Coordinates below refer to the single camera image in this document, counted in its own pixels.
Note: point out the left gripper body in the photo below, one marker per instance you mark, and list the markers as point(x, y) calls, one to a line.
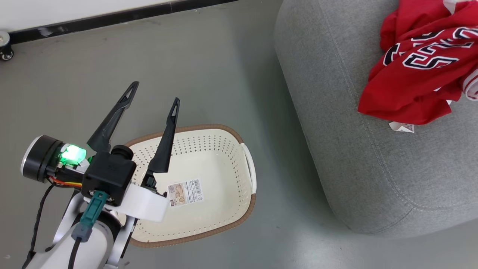
point(41, 158)

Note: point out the cream perforated laundry basket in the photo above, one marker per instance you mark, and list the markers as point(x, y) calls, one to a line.
point(216, 168)

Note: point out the red garment with white collar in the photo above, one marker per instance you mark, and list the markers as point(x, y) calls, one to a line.
point(410, 15)

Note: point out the red jersey with lettering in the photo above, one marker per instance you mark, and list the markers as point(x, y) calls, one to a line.
point(407, 97)

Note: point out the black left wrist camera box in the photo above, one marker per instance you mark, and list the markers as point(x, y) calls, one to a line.
point(108, 175)

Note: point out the small caster wheel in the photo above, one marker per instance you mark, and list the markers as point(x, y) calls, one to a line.
point(5, 46)

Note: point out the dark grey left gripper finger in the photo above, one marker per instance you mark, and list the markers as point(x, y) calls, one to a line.
point(104, 132)
point(164, 157)

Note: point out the black baseboard strip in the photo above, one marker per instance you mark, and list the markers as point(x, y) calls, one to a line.
point(112, 16)

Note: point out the grey fabric ottoman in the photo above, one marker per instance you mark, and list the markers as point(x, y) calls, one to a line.
point(336, 142)

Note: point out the paper label sticker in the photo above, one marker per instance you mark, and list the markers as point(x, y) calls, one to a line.
point(185, 192)

